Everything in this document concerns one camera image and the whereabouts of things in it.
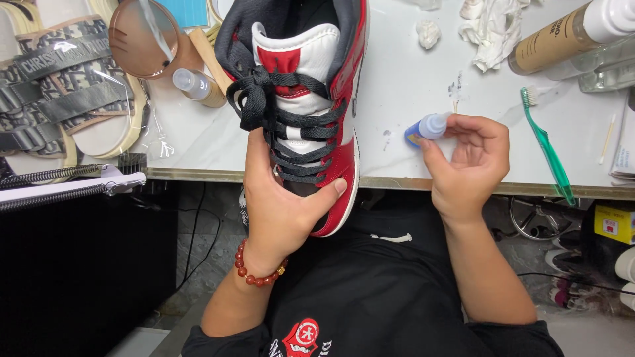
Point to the yellow box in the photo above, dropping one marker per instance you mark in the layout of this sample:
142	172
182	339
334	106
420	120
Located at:
615	223

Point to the crumpled white tissue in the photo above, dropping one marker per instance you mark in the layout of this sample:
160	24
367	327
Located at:
488	29

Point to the round brown magnifier lens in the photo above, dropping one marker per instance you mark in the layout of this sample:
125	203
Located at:
144	39

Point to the small clear cap bottle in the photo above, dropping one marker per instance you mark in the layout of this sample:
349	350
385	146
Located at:
198	87

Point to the red white black high-top sneaker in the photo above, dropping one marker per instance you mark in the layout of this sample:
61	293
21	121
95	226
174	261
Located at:
307	99

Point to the clear plastic wrap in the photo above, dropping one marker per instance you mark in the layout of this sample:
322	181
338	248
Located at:
154	124

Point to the small white tissue ball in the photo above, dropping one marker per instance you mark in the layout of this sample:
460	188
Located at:
428	33

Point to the stack of white papers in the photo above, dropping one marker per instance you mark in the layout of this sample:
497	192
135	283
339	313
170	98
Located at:
624	148

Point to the green toothbrush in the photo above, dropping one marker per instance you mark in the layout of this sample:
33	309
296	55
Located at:
548	146

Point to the clear glass bottle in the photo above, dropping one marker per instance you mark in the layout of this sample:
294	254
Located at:
603	67

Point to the brown spray bottle white cap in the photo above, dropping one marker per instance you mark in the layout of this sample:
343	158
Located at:
560	37

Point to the small blue glue bottle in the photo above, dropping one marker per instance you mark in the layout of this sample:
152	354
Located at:
426	128

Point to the person's right hand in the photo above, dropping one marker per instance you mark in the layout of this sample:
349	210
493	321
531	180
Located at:
471	173

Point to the chrome chair base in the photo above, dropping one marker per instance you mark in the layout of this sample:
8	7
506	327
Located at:
538	218

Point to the person's left hand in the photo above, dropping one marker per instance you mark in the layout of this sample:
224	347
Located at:
278	208

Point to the blue card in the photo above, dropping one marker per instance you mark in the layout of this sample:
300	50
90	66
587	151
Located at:
187	12

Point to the black shirt with red print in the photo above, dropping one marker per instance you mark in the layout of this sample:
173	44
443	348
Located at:
377	292

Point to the cotton swab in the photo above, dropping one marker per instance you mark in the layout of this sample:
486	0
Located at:
606	139

